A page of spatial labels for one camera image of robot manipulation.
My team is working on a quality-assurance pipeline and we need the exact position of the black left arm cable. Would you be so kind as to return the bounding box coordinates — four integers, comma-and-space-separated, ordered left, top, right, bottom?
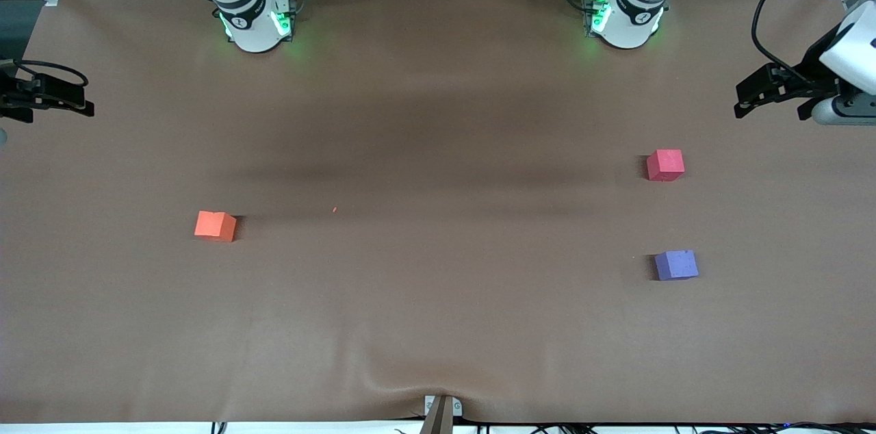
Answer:
751, 0, 863, 84

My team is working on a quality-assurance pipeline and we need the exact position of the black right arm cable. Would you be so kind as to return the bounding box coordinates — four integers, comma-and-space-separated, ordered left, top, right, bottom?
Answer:
12, 60, 90, 89

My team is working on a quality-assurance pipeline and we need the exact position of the brown table cover mat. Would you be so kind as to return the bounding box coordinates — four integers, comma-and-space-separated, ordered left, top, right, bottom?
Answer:
0, 0, 876, 424

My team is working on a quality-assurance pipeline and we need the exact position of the metal mount bracket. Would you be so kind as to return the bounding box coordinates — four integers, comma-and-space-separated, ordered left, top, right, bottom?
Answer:
419, 394, 464, 434

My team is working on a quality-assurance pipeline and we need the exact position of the pink foam block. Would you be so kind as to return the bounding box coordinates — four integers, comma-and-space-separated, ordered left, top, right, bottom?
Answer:
646, 149, 685, 182

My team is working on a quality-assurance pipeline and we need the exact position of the orange foam block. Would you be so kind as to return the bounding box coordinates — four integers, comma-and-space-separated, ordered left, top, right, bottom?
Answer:
194, 211, 237, 243

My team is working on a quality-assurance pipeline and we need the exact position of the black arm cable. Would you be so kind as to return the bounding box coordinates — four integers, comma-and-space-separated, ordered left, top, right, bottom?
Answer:
751, 0, 863, 84
12, 60, 90, 89

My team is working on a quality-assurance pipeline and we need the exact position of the purple foam block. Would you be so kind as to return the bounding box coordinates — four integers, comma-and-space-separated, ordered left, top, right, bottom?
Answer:
654, 249, 699, 281

